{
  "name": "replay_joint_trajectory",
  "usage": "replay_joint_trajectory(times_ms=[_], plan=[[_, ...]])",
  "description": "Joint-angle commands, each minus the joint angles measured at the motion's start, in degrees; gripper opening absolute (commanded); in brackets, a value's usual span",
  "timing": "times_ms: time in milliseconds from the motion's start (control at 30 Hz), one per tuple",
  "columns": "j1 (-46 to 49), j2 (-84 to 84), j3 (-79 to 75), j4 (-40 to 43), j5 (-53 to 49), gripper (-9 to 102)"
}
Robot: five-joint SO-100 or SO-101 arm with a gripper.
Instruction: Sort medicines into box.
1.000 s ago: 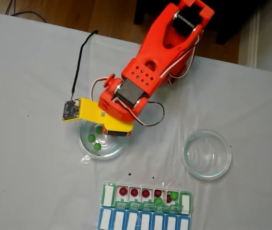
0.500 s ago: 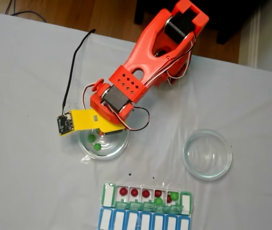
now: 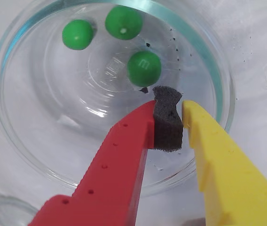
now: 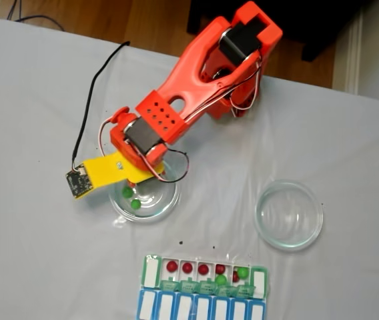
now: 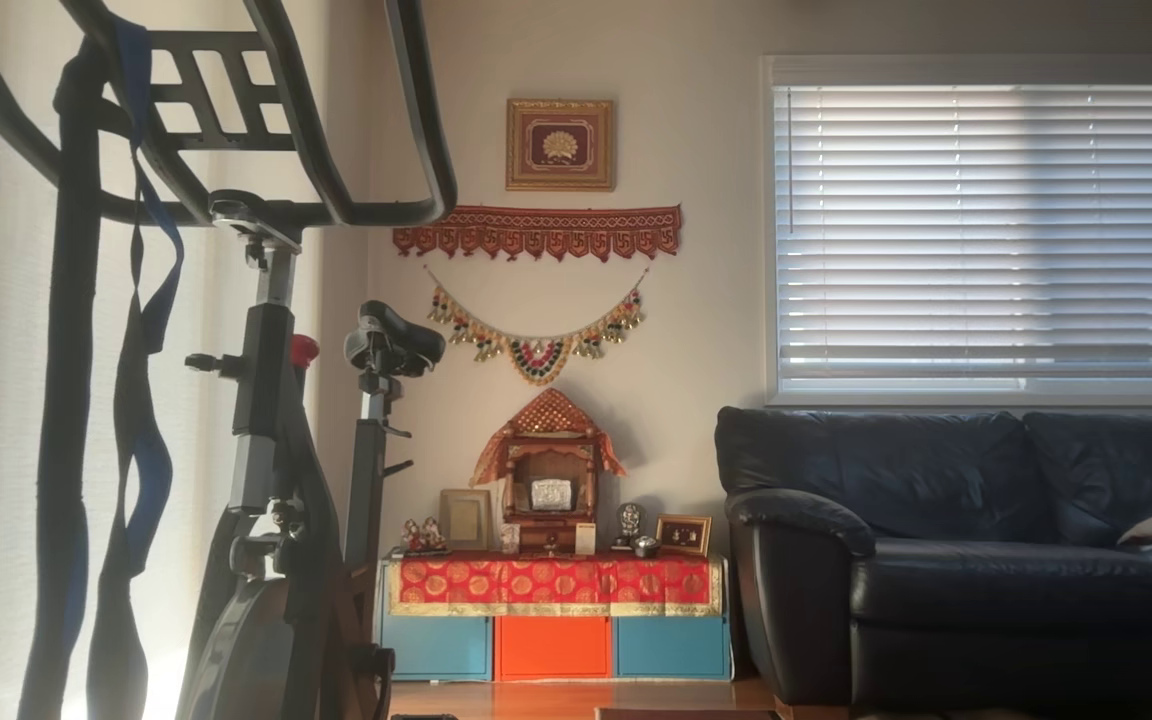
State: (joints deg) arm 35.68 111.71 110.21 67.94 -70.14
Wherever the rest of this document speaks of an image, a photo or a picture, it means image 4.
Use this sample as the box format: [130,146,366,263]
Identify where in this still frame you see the weekly pill organizer box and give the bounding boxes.
[135,253,270,320]

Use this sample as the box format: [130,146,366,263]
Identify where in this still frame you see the clear glass bowl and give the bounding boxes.
[107,159,181,224]
[254,179,324,251]

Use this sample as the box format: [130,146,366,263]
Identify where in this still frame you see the dark wooden furniture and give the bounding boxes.
[185,0,377,63]

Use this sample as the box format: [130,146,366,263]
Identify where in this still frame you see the black camera circuit board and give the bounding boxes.
[65,165,94,197]

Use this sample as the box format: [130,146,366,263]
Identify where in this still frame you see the red white servo wire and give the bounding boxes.
[182,55,264,124]
[99,115,121,157]

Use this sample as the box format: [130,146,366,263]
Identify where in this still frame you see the black looped servo wire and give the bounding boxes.
[157,149,190,183]

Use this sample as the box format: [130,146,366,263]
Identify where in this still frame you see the black camera cable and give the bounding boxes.
[71,40,131,173]

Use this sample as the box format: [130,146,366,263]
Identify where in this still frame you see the thin black floor cable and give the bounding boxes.
[15,15,65,33]

